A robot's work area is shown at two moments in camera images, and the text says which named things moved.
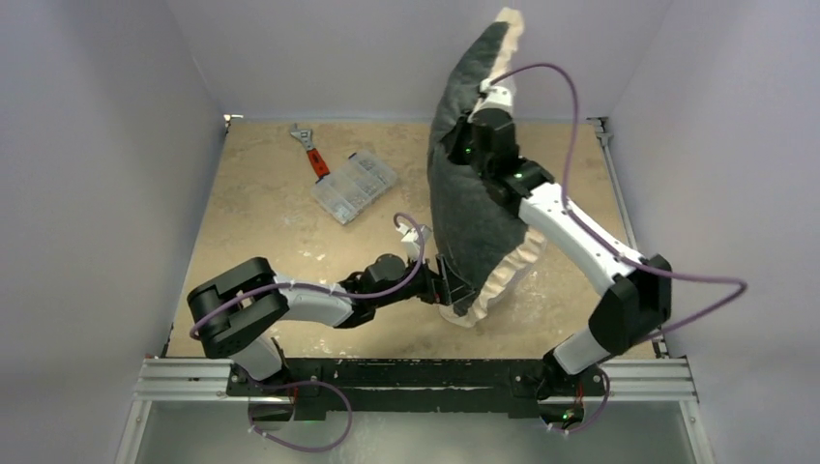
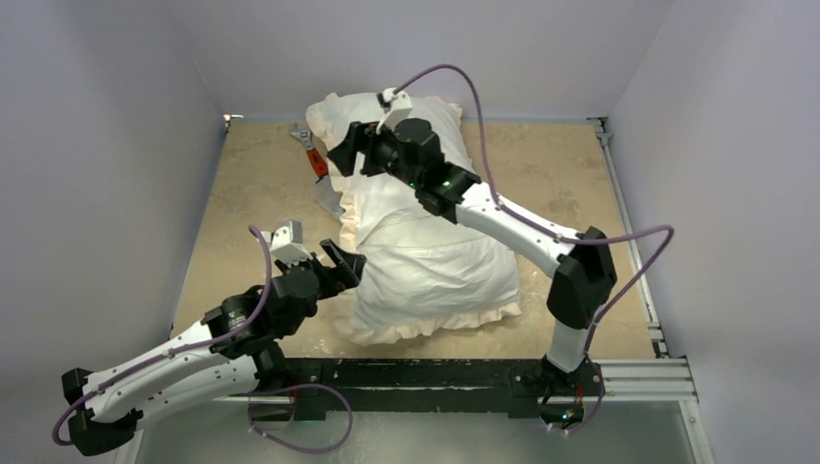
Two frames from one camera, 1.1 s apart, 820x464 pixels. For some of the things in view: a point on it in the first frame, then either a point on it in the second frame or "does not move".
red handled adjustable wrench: [307, 136] does not move
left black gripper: [456, 288] -> [349, 266]
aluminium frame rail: [173, 379] does not move
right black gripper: [483, 130] -> [363, 148]
